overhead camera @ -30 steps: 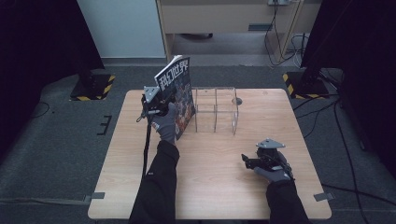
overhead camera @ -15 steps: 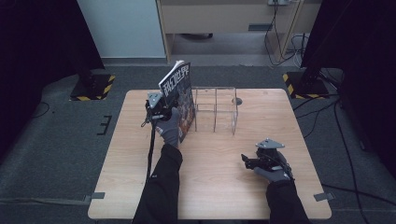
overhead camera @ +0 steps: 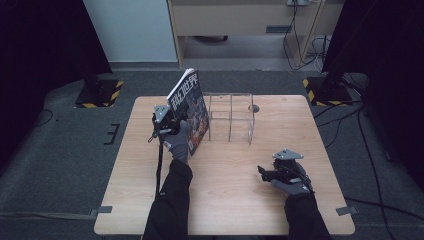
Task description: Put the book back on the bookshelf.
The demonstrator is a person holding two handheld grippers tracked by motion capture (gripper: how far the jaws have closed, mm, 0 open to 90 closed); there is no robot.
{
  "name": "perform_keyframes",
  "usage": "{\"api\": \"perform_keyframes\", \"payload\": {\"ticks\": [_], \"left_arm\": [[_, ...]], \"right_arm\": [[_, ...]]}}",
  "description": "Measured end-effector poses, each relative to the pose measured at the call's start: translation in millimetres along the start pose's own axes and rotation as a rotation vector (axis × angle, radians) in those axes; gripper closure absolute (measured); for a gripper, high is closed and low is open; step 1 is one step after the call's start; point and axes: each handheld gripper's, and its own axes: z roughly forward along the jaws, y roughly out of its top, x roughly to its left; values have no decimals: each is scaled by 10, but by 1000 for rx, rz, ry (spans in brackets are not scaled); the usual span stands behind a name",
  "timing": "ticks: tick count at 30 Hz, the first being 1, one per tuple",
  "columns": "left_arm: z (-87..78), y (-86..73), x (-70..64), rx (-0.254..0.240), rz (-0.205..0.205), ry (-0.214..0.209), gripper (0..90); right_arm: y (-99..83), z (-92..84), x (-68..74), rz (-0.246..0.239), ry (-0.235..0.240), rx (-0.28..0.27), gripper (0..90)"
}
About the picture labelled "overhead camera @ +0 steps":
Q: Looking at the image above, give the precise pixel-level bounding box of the grey desk label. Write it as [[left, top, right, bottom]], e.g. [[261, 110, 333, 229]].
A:
[[265, 24, 294, 35]]

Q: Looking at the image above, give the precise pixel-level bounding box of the black hanging cable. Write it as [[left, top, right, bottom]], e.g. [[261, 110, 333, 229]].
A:
[[282, 3, 331, 73]]

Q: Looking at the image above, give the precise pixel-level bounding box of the black curtain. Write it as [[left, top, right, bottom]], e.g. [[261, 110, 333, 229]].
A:
[[321, 0, 424, 183], [0, 0, 113, 171]]

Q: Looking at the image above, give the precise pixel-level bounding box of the person's right hand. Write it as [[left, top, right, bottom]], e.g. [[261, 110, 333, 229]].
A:
[[270, 161, 314, 198]]

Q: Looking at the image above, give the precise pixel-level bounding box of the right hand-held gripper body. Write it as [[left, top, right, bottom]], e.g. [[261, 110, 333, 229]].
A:
[[272, 148, 309, 185]]

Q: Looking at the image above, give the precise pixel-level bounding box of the clear acrylic file rack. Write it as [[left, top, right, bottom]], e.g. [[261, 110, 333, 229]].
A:
[[203, 92, 256, 146]]

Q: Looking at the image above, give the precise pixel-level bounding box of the person's left hand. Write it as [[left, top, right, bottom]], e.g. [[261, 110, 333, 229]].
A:
[[162, 119, 193, 165]]

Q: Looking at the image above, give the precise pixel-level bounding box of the black stand base striped edge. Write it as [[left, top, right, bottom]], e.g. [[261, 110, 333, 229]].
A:
[[302, 76, 354, 107], [74, 78, 125, 109]]

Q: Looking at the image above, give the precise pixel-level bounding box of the right hand-held gripper black cable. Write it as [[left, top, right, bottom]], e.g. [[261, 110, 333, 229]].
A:
[[283, 164, 316, 195]]

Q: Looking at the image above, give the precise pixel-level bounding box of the hand-held gripper black cable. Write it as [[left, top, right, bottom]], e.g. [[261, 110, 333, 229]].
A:
[[154, 133, 165, 198], [283, 164, 316, 195]]

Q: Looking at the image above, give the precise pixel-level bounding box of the dark illustrated magazine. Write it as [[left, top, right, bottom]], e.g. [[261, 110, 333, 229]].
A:
[[166, 68, 211, 157]]

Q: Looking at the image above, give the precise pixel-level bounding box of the long black floor cable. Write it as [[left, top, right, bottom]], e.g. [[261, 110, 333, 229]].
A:
[[357, 108, 389, 240]]

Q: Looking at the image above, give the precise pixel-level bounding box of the thin black floor cable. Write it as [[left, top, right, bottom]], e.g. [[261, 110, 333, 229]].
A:
[[344, 196, 424, 222]]

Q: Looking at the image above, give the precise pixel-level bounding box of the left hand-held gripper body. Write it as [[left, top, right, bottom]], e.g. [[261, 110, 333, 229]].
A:
[[151, 104, 183, 137]]

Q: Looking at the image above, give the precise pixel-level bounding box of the white panel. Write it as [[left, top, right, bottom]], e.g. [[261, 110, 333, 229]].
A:
[[82, 0, 178, 63]]

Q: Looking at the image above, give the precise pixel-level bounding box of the left hand-held gripper black cable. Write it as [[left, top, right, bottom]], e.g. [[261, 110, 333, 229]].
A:
[[154, 133, 165, 198]]

